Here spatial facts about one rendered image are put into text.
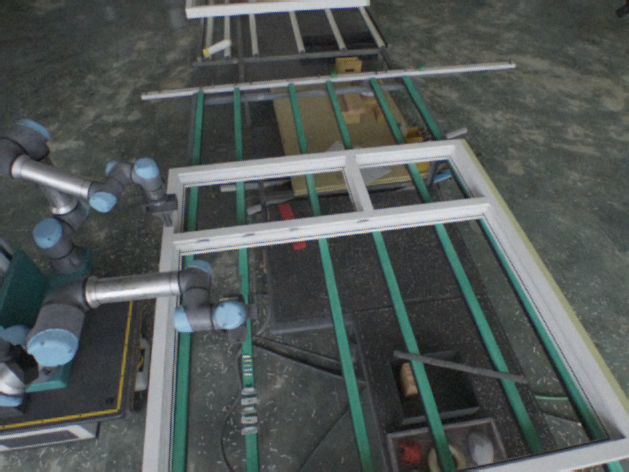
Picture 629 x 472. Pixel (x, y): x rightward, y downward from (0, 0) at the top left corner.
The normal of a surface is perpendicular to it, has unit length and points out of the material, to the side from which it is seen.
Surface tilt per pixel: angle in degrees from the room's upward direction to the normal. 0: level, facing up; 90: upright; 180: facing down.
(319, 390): 0
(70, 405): 0
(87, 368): 0
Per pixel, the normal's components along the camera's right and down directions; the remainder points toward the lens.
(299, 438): 0.00, -0.65
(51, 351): 0.21, 0.69
